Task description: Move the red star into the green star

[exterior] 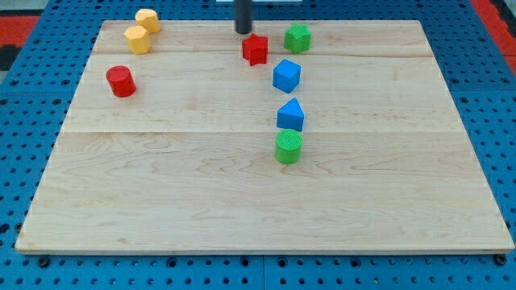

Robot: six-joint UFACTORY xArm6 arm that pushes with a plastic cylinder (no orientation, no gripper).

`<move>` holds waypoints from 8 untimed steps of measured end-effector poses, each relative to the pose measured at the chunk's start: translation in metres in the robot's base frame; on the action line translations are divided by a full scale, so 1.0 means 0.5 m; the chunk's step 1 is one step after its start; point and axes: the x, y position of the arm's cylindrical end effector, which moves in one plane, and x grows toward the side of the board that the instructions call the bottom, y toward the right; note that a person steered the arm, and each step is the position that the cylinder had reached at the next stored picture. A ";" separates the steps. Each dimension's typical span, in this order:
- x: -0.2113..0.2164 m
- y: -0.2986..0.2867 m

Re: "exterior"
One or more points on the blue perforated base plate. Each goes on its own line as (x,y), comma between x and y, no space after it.
(39,87)

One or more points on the green cylinder block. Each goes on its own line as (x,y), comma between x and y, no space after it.
(288,146)

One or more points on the yellow hexagon block front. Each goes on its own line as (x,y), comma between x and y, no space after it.
(138,39)

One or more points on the blue triangle block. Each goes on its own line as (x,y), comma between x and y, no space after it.
(291,115)

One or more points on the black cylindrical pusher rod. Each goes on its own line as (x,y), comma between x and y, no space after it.
(243,16)

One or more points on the green star block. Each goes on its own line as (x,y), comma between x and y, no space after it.
(297,38)

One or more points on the yellow hexagon block rear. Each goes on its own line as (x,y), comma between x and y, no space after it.
(148,18)

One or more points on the blue cube block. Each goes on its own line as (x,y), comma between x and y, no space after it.
(286,75)

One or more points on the light wooden board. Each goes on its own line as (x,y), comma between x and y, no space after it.
(186,165)

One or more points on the red cylinder block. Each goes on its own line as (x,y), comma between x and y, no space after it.
(121,81)

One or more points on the yellow hexagon block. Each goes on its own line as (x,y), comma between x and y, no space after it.
(148,18)
(138,39)

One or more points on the red star block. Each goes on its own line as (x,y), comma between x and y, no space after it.
(255,49)

